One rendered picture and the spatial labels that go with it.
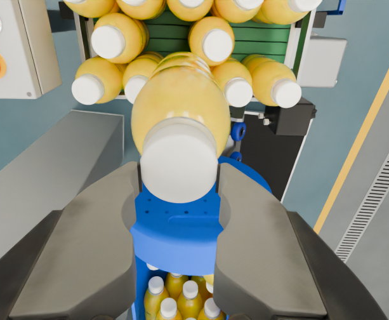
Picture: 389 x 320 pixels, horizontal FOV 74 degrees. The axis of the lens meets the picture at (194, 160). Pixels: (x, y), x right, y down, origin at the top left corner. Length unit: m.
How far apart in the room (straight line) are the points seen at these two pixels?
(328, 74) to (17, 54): 0.63
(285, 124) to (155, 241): 0.35
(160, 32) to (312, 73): 0.37
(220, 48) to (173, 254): 0.29
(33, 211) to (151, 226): 0.55
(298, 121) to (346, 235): 2.02
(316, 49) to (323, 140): 1.23
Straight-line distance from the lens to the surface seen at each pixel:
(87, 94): 0.41
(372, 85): 1.90
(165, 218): 0.41
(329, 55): 0.72
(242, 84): 0.39
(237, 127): 0.56
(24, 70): 0.45
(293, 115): 0.56
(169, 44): 0.59
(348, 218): 2.40
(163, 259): 0.40
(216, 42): 0.38
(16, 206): 0.92
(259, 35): 0.61
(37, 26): 0.49
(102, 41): 0.39
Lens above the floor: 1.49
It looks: 61 degrees down
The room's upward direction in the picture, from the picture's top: 174 degrees clockwise
